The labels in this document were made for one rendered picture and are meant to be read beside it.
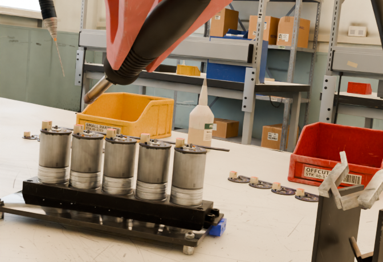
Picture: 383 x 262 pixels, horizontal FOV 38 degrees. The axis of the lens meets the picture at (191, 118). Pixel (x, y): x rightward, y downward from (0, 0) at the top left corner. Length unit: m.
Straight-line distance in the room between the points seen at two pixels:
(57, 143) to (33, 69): 5.65
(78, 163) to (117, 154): 0.03
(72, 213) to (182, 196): 0.08
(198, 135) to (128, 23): 0.46
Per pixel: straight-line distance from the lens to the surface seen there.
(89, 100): 0.41
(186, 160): 0.40
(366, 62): 2.69
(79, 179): 0.44
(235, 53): 2.98
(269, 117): 5.27
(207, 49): 3.08
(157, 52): 0.32
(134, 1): 0.29
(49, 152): 0.44
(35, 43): 6.08
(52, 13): 0.44
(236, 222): 0.46
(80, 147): 0.43
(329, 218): 0.31
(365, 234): 0.48
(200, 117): 0.75
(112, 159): 0.42
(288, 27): 4.74
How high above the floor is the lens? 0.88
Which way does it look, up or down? 7 degrees down
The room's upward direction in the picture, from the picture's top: 5 degrees clockwise
